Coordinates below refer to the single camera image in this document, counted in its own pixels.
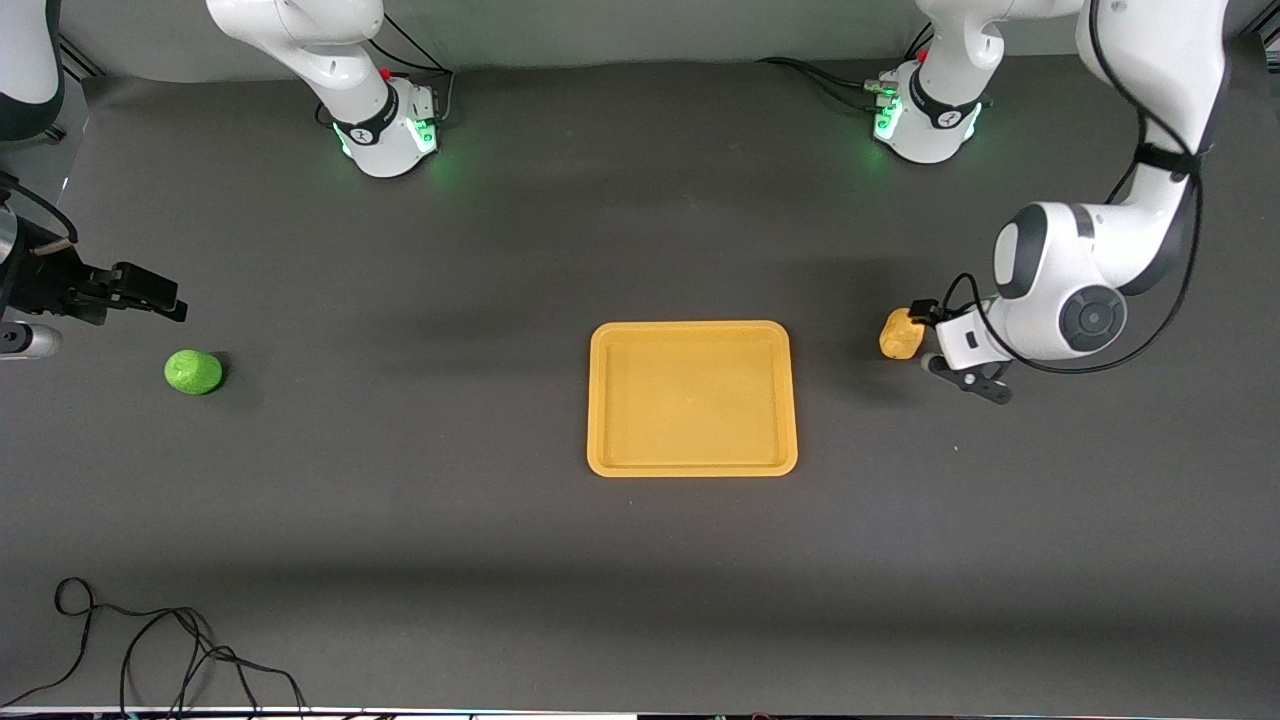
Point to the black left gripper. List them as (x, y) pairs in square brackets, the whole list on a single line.
[(922, 311)]

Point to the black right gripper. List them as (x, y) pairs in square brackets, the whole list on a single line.
[(48, 281)]

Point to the yellow potato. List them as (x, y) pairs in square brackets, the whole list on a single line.
[(898, 335)]

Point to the green apple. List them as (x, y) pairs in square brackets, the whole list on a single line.
[(193, 372)]

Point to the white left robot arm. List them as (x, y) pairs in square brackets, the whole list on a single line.
[(1150, 60)]

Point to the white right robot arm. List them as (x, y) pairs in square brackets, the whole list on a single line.
[(330, 60)]

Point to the yellow plastic tray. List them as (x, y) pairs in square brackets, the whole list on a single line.
[(690, 400)]

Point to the dark grey table mat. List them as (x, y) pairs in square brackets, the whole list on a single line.
[(500, 560)]

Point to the aluminium frame rail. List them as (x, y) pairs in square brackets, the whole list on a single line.
[(82, 60), (1270, 40)]

